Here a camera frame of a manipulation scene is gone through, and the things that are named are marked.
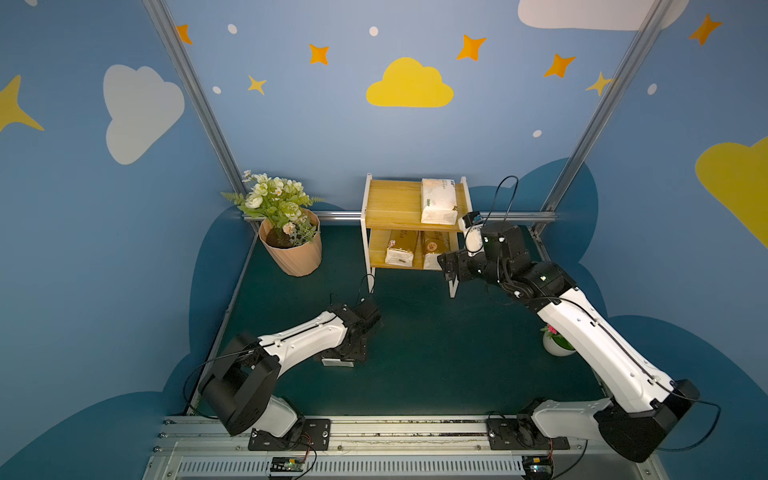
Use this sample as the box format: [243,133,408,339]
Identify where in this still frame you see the white tissue pack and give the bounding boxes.
[321,358,355,368]
[421,178,458,225]

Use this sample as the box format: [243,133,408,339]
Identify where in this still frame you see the gold tissue pack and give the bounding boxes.
[422,231,452,270]
[385,230,419,268]

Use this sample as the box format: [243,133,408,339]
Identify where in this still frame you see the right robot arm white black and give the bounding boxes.
[438,212,700,463]

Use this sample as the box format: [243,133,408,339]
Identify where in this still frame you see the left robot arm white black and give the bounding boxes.
[193,300,381,444]

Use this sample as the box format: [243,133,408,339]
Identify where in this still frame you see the two-tier wooden white shelf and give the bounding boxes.
[360,173,463,293]

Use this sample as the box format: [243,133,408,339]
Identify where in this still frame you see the small white pot pink flowers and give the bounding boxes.
[541,325,576,357]

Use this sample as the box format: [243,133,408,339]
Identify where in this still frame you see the left green circuit board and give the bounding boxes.
[268,457,309,477]

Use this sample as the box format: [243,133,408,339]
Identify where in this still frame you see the green circuit board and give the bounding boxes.
[522,456,554,480]
[268,457,309,477]

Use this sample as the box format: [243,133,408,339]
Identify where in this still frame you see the right green circuit board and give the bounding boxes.
[522,456,554,480]

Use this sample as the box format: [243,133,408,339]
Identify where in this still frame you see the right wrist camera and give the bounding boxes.
[458,211,484,256]

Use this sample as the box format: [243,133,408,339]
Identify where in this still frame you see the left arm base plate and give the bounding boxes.
[248,418,332,451]

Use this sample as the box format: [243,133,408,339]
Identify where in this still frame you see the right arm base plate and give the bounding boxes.
[485,417,570,451]

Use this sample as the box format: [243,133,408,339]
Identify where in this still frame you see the aluminium mounting rail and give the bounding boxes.
[144,414,667,479]

